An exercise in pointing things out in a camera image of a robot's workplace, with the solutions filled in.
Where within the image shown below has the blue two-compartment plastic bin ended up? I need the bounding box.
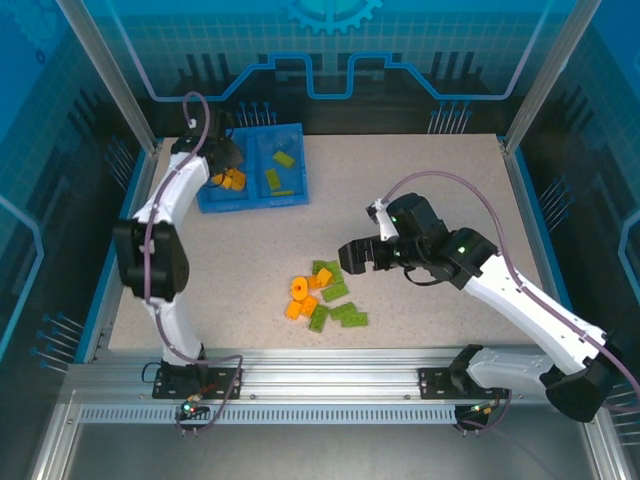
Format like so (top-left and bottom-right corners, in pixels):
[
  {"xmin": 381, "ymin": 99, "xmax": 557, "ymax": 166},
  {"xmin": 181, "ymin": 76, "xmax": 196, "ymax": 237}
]
[{"xmin": 195, "ymin": 122, "xmax": 311, "ymax": 214}]

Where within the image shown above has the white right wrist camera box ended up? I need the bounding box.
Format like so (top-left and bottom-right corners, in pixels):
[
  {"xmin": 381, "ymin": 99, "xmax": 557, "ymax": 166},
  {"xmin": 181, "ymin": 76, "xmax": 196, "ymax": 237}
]
[{"xmin": 365, "ymin": 198, "xmax": 401, "ymax": 243}]

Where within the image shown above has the aluminium table side rail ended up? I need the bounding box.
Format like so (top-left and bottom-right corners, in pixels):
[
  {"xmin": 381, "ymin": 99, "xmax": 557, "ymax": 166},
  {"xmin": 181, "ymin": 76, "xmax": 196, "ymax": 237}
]
[
  {"xmin": 84, "ymin": 142, "xmax": 164, "ymax": 364},
  {"xmin": 499, "ymin": 142, "xmax": 576, "ymax": 364}
]

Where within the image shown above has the aluminium mounting rail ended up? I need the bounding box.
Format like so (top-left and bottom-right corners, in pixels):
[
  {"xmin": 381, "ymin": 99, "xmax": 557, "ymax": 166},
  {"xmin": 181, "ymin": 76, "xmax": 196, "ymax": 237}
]
[{"xmin": 64, "ymin": 348, "xmax": 601, "ymax": 401}]

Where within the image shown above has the aluminium frame post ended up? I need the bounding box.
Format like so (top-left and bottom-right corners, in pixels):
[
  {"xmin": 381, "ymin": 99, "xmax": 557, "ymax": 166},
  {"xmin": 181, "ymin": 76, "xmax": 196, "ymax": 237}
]
[
  {"xmin": 502, "ymin": 0, "xmax": 605, "ymax": 156},
  {"xmin": 55, "ymin": 0, "xmax": 164, "ymax": 154}
]

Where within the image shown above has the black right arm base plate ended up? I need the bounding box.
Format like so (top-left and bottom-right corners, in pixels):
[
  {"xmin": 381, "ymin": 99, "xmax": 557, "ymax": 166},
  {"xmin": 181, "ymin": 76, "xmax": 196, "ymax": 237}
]
[{"xmin": 417, "ymin": 366, "xmax": 510, "ymax": 400}]

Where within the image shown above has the slotted grey cable duct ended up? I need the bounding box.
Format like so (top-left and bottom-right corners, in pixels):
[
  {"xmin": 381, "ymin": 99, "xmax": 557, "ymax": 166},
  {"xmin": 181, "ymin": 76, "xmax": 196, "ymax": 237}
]
[{"xmin": 78, "ymin": 405, "xmax": 459, "ymax": 426}]

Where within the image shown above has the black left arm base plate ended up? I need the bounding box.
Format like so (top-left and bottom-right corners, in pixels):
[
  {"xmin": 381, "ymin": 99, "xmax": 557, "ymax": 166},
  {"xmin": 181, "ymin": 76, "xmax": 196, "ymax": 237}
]
[{"xmin": 152, "ymin": 366, "xmax": 245, "ymax": 400}]

